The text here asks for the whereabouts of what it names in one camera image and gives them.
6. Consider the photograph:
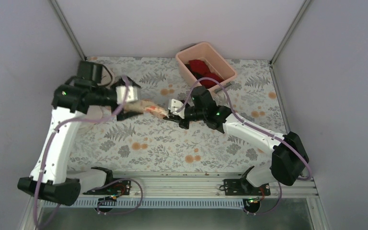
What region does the pink plastic bin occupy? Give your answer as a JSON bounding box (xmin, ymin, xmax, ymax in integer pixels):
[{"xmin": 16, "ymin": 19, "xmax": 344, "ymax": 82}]
[{"xmin": 175, "ymin": 42, "xmax": 238, "ymax": 89}]

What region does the beige round mesh laundry bag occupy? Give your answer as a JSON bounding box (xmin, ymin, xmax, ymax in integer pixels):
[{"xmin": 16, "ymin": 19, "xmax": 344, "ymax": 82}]
[{"xmin": 95, "ymin": 63, "xmax": 116, "ymax": 88}]

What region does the aluminium front rail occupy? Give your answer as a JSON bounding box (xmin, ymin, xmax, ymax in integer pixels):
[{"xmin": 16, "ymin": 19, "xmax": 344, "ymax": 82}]
[{"xmin": 31, "ymin": 172, "xmax": 320, "ymax": 199}]

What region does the floral peach mesh laundry bag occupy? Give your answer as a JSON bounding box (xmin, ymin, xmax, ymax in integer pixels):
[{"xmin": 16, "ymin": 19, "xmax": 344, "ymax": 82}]
[{"xmin": 124, "ymin": 100, "xmax": 168, "ymax": 119}]

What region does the aluminium frame post left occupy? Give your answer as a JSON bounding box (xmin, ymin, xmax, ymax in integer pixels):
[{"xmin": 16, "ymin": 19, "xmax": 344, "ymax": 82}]
[{"xmin": 48, "ymin": 0, "xmax": 87, "ymax": 60}]

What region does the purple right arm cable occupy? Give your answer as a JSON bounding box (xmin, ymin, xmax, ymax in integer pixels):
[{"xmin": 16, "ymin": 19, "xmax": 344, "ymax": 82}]
[{"xmin": 174, "ymin": 77, "xmax": 313, "ymax": 217}]

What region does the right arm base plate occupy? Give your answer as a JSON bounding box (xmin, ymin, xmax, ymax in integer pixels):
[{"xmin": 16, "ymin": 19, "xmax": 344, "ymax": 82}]
[{"xmin": 219, "ymin": 179, "xmax": 271, "ymax": 196}]

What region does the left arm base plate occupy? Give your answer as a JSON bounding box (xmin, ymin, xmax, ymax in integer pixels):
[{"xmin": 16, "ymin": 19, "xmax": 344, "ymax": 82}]
[{"xmin": 83, "ymin": 179, "xmax": 132, "ymax": 196}]

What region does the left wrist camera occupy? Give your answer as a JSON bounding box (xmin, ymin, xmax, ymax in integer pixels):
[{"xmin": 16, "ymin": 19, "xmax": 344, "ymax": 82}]
[{"xmin": 115, "ymin": 86, "xmax": 141, "ymax": 104}]

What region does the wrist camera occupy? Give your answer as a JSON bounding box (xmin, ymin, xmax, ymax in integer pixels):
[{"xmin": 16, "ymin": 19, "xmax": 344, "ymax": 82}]
[
  {"xmin": 168, "ymin": 99, "xmax": 185, "ymax": 118},
  {"xmin": 115, "ymin": 86, "xmax": 141, "ymax": 104}
]

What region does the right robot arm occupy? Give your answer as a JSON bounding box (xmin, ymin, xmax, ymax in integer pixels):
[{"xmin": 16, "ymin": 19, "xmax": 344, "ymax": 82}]
[{"xmin": 166, "ymin": 86, "xmax": 309, "ymax": 195}]

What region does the white pink-trimmed mesh laundry bag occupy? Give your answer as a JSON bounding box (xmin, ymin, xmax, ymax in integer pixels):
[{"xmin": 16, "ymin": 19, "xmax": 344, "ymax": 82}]
[{"xmin": 78, "ymin": 105, "xmax": 104, "ymax": 134}]

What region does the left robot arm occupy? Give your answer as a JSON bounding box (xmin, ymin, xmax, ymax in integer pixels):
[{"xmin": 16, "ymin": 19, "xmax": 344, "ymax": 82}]
[{"xmin": 17, "ymin": 61, "xmax": 141, "ymax": 206}]

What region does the aluminium frame post right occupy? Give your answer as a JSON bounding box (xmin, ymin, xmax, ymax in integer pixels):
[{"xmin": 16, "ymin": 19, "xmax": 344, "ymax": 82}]
[{"xmin": 269, "ymin": 0, "xmax": 312, "ymax": 67}]

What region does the red bra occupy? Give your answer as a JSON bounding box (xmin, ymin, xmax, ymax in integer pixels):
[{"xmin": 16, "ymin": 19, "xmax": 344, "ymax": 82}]
[{"xmin": 185, "ymin": 59, "xmax": 224, "ymax": 89}]

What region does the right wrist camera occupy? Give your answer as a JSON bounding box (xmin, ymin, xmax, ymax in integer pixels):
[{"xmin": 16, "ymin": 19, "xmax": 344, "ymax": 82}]
[{"xmin": 168, "ymin": 99, "xmax": 185, "ymax": 118}]

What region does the aluminium frame post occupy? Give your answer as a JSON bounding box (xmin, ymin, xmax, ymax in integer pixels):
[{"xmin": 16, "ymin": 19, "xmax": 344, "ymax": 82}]
[
  {"xmin": 269, "ymin": 0, "xmax": 312, "ymax": 67},
  {"xmin": 48, "ymin": 0, "xmax": 87, "ymax": 60}
]

